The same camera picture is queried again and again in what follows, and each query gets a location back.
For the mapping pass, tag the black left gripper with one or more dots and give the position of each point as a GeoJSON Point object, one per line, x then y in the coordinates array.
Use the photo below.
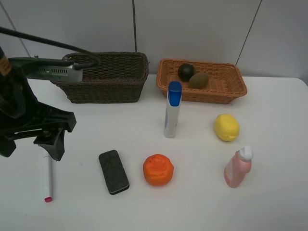
{"type": "Point", "coordinates": [43, 122]}

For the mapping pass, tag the white marker pink cap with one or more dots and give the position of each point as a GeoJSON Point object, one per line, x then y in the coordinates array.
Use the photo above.
{"type": "Point", "coordinates": [48, 181]}

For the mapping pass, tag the black felt board eraser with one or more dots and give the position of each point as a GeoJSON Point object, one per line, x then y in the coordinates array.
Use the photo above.
{"type": "Point", "coordinates": [113, 171]}

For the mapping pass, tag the white tube blue cap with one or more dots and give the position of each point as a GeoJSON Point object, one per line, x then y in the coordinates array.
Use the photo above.
{"type": "Point", "coordinates": [174, 95]}

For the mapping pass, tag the dark purple mangosteen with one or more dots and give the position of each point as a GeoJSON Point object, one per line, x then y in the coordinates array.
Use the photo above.
{"type": "Point", "coordinates": [185, 72]}

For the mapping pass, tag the brown kiwi fruit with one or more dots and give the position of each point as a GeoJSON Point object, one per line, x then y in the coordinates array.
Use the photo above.
{"type": "Point", "coordinates": [199, 81]}

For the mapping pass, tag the yellow lemon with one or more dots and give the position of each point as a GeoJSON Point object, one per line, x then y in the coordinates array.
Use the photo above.
{"type": "Point", "coordinates": [226, 127]}

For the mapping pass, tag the pink lotion bottle white cap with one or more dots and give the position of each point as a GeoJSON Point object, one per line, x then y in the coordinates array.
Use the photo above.
{"type": "Point", "coordinates": [238, 166]}

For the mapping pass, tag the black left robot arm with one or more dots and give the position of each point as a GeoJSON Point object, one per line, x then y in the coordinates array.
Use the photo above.
{"type": "Point", "coordinates": [15, 89]}

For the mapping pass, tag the dark brown wicker basket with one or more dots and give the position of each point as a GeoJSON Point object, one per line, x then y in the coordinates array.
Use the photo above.
{"type": "Point", "coordinates": [118, 79]}

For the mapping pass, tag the orange tangerine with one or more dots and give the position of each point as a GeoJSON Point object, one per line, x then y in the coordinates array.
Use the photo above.
{"type": "Point", "coordinates": [158, 170]}

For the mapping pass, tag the orange wicker basket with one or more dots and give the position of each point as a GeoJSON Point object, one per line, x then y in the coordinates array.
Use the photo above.
{"type": "Point", "coordinates": [225, 81]}

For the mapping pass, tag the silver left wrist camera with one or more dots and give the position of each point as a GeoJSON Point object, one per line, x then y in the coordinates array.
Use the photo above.
{"type": "Point", "coordinates": [47, 69]}

